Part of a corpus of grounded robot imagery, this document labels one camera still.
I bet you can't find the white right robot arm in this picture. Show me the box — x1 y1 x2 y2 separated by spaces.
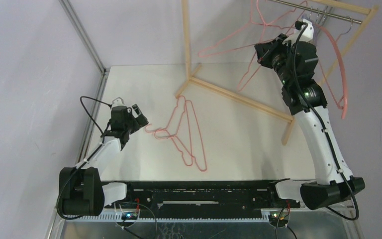
254 34 366 210

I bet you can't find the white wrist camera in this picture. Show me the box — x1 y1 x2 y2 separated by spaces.
284 19 314 44
111 97 125 109

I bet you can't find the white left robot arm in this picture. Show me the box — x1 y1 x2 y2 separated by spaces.
56 104 148 220

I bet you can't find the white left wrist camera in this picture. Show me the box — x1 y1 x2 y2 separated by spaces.
111 97 125 109

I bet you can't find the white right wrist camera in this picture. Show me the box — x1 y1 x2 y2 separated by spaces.
284 19 314 44

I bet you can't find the metal rack rod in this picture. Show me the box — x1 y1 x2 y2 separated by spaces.
270 0 363 25

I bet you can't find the wooden clothes rack frame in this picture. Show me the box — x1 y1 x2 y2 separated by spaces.
175 0 379 145

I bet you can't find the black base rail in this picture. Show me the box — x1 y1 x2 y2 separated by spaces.
105 180 301 220

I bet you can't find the aluminium corner post left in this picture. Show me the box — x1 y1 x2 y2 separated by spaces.
58 0 109 77

